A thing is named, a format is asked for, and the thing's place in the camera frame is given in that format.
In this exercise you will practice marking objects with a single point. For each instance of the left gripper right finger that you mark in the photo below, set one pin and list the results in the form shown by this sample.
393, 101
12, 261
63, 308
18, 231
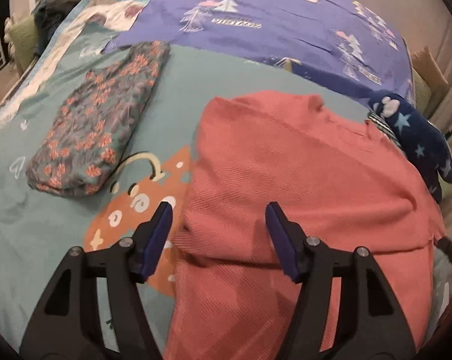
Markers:
371, 323

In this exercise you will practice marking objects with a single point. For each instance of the purple tree print sheet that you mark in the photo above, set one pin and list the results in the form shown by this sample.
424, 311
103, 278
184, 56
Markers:
339, 44

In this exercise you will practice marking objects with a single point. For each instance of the green cushion left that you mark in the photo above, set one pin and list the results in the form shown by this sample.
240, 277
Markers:
24, 38

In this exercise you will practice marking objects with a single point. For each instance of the peach pillow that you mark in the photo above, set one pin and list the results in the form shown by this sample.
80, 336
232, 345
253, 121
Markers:
426, 66

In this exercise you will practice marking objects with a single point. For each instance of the folded floral grey garment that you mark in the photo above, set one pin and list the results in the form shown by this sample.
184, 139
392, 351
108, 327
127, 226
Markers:
94, 124

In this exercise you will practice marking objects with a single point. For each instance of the green pillow right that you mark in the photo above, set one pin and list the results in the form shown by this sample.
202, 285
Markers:
423, 94

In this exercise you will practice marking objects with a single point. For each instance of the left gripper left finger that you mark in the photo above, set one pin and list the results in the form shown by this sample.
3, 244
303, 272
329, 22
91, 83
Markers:
66, 321

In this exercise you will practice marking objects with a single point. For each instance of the coral red knit shirt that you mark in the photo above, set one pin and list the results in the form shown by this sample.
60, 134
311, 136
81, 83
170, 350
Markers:
343, 182

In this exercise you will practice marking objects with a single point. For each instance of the navy star fleece garment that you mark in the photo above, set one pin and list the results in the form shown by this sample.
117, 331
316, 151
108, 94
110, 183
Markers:
423, 144

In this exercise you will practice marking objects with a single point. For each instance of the dark clothes pile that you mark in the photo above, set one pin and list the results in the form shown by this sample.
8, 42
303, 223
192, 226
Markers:
60, 3

